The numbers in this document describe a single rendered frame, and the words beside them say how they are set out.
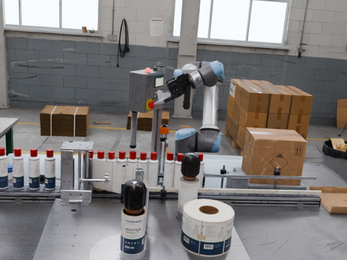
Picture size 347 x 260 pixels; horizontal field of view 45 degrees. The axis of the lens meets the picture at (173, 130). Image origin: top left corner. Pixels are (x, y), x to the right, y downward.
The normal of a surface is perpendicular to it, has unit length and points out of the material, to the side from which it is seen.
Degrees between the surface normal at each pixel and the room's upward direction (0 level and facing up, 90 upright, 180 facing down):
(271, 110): 91
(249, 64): 90
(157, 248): 0
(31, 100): 90
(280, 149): 90
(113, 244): 0
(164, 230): 0
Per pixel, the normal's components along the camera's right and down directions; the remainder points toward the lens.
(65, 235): 0.07, -0.96
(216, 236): 0.21, 0.28
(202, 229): -0.28, 0.24
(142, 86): -0.47, 0.20
